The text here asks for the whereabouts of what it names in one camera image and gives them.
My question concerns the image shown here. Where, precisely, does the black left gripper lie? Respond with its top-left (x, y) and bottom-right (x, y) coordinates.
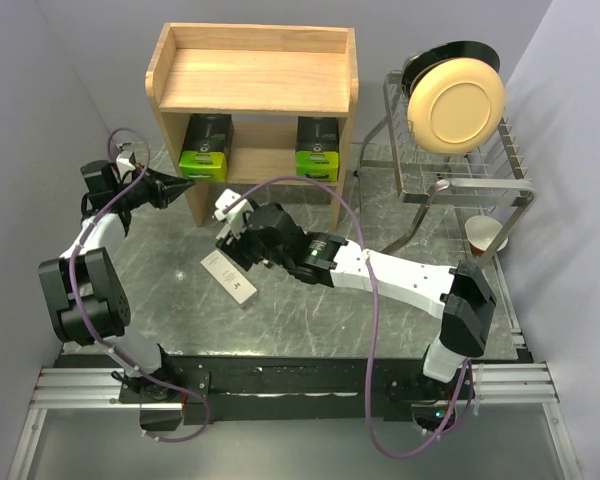
top-left (115, 163), bottom-right (195, 210)

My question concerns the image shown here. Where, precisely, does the white Harry's razor box front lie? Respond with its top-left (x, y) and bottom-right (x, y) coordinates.
top-left (201, 250), bottom-right (258, 308)

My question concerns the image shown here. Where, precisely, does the black green razor box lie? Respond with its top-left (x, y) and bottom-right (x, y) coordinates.
top-left (179, 113), bottom-right (234, 182)
top-left (295, 117), bottom-right (340, 183)

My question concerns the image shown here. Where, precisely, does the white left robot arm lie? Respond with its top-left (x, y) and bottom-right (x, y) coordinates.
top-left (38, 155), bottom-right (194, 402)

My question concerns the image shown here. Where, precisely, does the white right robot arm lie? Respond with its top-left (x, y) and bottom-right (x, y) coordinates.
top-left (214, 191), bottom-right (497, 398)

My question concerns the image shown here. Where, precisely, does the red and white paper cup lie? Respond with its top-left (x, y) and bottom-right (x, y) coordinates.
top-left (465, 215), bottom-right (503, 255)

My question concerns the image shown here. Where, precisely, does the beige round plate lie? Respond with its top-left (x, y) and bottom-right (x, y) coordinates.
top-left (406, 58), bottom-right (506, 155)

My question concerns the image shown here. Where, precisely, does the black round plate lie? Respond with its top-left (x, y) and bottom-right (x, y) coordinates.
top-left (401, 40), bottom-right (501, 93)

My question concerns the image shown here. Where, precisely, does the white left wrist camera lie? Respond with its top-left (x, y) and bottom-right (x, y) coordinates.
top-left (115, 143), bottom-right (136, 176)

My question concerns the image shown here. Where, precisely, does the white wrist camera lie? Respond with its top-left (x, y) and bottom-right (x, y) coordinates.
top-left (213, 188), bottom-right (259, 239)
top-left (115, 143), bottom-right (136, 176)

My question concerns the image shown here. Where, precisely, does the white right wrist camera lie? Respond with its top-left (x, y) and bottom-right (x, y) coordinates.
top-left (213, 188), bottom-right (259, 239)

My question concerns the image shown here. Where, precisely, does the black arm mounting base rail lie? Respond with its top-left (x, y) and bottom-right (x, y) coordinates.
top-left (54, 349), bottom-right (534, 441)

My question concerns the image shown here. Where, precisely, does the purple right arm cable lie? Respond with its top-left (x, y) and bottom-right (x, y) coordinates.
top-left (224, 174), bottom-right (474, 460)

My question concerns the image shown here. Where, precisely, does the aluminium frame rail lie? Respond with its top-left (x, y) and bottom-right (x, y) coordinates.
top-left (7, 363), bottom-right (583, 479)

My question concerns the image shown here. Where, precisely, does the metal wire dish rack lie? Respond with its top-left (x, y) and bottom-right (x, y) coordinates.
top-left (354, 71), bottom-right (536, 269)

